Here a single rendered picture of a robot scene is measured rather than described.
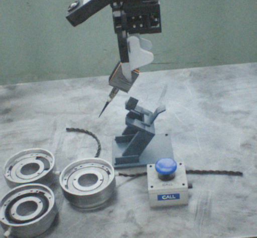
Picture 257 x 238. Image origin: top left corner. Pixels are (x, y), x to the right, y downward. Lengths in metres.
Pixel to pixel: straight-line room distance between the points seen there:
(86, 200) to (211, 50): 1.80
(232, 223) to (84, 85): 0.60
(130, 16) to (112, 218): 0.36
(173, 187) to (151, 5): 0.32
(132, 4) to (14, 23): 1.76
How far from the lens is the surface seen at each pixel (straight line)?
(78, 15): 0.79
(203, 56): 2.53
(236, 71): 1.23
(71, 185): 0.86
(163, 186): 0.80
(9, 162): 0.95
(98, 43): 2.47
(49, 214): 0.81
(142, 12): 0.76
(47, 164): 0.92
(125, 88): 0.85
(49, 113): 1.13
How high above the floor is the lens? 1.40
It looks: 33 degrees down
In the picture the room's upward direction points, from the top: 7 degrees counter-clockwise
